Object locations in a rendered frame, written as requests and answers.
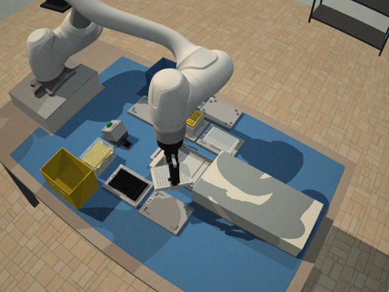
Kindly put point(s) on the yellow open-top bin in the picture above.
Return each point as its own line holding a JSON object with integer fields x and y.
{"x": 70, "y": 178}

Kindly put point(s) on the blue open-top bin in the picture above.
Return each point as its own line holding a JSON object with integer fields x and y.
{"x": 163, "y": 63}

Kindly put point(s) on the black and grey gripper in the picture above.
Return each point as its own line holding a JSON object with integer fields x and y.
{"x": 171, "y": 159}

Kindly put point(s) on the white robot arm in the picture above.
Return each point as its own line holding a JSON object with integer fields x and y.
{"x": 173, "y": 93}

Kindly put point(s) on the blue bench mat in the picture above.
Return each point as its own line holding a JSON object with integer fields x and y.
{"x": 209, "y": 254}

